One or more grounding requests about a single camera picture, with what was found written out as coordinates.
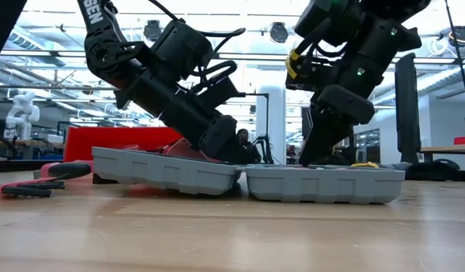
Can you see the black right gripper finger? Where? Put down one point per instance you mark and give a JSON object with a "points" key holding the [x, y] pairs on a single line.
{"points": [[342, 107]]}

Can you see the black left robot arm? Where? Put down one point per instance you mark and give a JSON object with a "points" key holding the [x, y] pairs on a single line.
{"points": [[104, 56]]}

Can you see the red plastic bin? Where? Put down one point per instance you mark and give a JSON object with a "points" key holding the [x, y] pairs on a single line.
{"points": [[104, 141], [464, 140]]}

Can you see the small black robot arm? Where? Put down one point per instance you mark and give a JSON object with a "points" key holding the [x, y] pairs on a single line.
{"points": [[264, 149]]}

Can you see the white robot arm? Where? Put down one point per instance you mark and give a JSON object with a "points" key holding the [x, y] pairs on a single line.
{"points": [[23, 113]]}

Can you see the grey-blue plastic tool case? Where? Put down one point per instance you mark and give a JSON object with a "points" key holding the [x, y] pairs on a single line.
{"points": [[161, 170]]}

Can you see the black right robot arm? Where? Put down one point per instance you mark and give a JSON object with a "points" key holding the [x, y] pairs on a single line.
{"points": [[387, 22]]}

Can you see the thin black pole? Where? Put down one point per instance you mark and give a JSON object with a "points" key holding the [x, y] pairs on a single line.
{"points": [[459, 56]]}

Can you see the cluttered workbench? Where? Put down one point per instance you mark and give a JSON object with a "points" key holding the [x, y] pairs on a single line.
{"points": [[28, 143]]}

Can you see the white building column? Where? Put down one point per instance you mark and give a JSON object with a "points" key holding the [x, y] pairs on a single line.
{"points": [[276, 124]]}

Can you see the wooden workbench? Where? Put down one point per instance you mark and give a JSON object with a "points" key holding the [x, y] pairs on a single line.
{"points": [[447, 148]]}

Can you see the red black hex key set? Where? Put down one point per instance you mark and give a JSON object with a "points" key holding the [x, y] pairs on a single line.
{"points": [[25, 190]]}

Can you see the grey and black work glove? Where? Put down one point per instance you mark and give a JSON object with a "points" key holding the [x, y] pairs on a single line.
{"points": [[432, 170]]}

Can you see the thin black gantry frame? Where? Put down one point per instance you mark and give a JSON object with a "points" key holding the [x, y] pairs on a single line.
{"points": [[267, 113]]}

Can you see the yellow tape tag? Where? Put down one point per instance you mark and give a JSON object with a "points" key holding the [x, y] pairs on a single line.
{"points": [[291, 64]]}

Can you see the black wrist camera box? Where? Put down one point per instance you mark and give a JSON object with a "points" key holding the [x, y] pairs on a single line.
{"points": [[311, 72], [221, 92]]}

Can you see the person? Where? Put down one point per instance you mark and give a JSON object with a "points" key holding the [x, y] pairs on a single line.
{"points": [[249, 149]]}

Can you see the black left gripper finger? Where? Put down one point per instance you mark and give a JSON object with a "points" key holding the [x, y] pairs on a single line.
{"points": [[219, 138]]}

